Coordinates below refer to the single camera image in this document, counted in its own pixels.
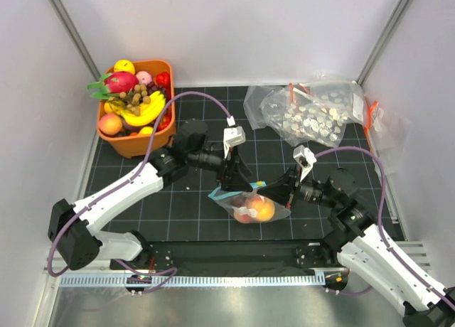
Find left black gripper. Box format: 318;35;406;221
187;142;253;193

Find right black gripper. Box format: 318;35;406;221
257;164;339;210

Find small yellow orange fruit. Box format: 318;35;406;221
248;195;275;223

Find blue zip top bag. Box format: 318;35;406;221
208;181;291;224

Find pink peach with leaf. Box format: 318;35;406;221
232;199;257;224

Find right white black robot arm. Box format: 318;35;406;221
257;167;454;326

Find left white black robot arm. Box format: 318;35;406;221
48;120;252;271

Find crumpled empty clear bag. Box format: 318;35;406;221
243;85;282;130

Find clear bag of coins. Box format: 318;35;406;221
260;80;367;148

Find orange zip clear bags stack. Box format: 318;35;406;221
364;100;410;176

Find yellow banana bunch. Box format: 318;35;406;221
119;91;166;127

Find orange plastic fruit basket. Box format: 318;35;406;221
97;59;176;159

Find dark purple grapes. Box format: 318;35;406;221
146;82;172;100

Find brown longan cluster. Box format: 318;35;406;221
119;84;150;116

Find pink round fruit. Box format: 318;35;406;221
136;71;153;85

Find orange peach in basket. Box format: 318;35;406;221
97;113;123;136

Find pink dragon fruit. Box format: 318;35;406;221
87;71;139;100

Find yellow red mango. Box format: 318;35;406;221
113;59;136;75

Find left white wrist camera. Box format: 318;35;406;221
223;126;246;160

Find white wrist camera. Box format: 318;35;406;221
293;145;317;181
223;126;246;160

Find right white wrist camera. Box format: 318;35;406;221
293;145;317;181

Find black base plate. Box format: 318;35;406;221
109;240;363;271

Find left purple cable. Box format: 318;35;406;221
48;90;235;296

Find white slotted cable duct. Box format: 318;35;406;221
60;272;326;288

